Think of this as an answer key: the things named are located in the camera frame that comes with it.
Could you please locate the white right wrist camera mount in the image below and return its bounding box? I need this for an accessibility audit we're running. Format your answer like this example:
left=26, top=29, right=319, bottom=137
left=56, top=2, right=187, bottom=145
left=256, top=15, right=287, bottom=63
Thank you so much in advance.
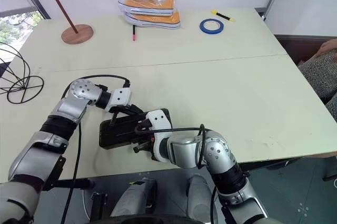
left=145, top=109, right=173, bottom=163

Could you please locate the person in speckled grey clothes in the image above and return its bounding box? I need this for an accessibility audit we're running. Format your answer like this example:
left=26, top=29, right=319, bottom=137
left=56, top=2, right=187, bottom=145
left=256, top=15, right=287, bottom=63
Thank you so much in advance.
left=297, top=51, right=337, bottom=123

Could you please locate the blue tape roll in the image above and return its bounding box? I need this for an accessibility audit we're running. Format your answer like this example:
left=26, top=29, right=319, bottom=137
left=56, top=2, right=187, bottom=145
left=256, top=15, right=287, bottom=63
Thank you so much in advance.
left=199, top=18, right=224, bottom=35

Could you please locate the bystander bare hand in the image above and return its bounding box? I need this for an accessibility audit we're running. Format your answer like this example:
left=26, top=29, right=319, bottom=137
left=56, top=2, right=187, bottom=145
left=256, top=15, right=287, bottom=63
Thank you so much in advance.
left=314, top=38, right=337, bottom=59

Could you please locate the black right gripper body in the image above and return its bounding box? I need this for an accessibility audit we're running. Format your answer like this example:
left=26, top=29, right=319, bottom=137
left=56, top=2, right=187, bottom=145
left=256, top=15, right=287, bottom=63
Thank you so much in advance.
left=133, top=129, right=154, bottom=156

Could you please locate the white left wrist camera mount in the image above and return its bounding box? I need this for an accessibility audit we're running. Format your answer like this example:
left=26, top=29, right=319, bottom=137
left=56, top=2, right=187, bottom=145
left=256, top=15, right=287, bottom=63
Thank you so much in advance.
left=105, top=88, right=132, bottom=111

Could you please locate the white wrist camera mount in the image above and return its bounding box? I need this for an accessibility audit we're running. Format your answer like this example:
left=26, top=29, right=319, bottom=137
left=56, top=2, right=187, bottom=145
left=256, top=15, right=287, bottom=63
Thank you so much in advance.
left=105, top=88, right=132, bottom=111
left=145, top=109, right=173, bottom=163

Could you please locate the black wire basket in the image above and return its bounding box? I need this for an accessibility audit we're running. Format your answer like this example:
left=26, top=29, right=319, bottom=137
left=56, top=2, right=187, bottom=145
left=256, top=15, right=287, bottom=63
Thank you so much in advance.
left=0, top=41, right=45, bottom=104

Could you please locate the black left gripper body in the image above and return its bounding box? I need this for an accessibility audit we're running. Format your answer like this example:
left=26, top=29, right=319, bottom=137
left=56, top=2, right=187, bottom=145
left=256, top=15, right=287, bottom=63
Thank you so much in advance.
left=110, top=104, right=136, bottom=126

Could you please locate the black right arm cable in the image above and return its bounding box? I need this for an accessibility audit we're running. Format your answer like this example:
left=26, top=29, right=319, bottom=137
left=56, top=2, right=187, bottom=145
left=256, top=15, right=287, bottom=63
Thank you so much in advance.
left=134, top=123, right=220, bottom=224

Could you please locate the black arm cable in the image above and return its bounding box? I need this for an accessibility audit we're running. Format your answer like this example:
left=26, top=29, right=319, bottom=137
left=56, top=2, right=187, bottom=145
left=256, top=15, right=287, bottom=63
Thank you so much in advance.
left=61, top=74, right=132, bottom=224
left=134, top=123, right=220, bottom=224

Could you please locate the orange canvas sneaker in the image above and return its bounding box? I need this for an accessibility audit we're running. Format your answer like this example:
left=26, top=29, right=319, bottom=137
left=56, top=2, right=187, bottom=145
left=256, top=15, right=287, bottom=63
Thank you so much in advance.
left=117, top=0, right=175, bottom=16
left=123, top=9, right=182, bottom=30

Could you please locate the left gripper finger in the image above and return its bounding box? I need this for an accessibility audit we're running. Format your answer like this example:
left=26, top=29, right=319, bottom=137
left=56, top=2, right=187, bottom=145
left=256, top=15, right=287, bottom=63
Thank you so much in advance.
left=131, top=104, right=148, bottom=116
left=123, top=113, right=144, bottom=122

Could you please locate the screwdriver bit case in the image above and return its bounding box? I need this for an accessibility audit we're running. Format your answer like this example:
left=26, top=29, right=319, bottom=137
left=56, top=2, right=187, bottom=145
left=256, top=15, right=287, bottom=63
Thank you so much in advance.
left=98, top=108, right=171, bottom=151

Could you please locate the brown wooden round-base stand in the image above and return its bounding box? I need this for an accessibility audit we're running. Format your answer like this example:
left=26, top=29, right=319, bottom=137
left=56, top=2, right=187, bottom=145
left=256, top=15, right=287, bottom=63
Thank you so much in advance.
left=27, top=0, right=94, bottom=45

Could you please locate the black marker with yellow ends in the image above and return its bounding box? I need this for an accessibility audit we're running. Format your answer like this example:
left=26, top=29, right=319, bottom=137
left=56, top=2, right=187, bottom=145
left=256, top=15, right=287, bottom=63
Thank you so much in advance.
left=210, top=9, right=236, bottom=22

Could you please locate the grey rounded leg shell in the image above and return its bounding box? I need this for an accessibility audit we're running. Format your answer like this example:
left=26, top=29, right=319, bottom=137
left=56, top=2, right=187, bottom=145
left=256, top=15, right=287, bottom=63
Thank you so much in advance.
left=110, top=179, right=158, bottom=221
left=186, top=175, right=219, bottom=224

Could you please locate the black table bracket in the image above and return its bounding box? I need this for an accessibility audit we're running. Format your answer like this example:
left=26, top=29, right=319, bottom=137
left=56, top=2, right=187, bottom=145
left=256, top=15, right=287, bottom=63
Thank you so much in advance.
left=56, top=178, right=95, bottom=190

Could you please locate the black clamp under table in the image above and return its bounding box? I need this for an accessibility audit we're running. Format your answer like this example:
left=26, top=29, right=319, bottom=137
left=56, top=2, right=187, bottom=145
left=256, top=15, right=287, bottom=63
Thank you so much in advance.
left=91, top=192, right=108, bottom=222

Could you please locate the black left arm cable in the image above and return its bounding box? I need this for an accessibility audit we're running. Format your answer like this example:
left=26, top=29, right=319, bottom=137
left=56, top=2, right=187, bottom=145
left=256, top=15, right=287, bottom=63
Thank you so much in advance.
left=61, top=74, right=132, bottom=224

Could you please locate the window with grey frame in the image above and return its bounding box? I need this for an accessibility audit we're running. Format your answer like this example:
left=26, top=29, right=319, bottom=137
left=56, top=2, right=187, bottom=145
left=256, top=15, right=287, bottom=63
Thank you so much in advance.
left=0, top=6, right=51, bottom=51

